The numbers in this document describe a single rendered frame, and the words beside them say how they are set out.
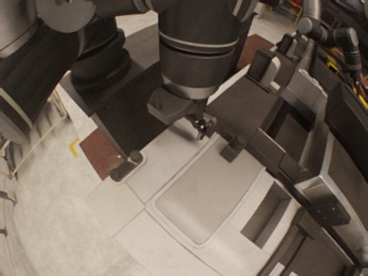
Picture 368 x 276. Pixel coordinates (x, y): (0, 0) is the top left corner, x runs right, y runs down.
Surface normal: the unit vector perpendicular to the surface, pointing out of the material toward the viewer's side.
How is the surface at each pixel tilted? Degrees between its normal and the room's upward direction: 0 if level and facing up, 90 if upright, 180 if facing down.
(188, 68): 90
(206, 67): 90
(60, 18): 90
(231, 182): 0
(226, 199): 0
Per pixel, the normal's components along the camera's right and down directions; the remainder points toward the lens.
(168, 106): 0.06, -0.45
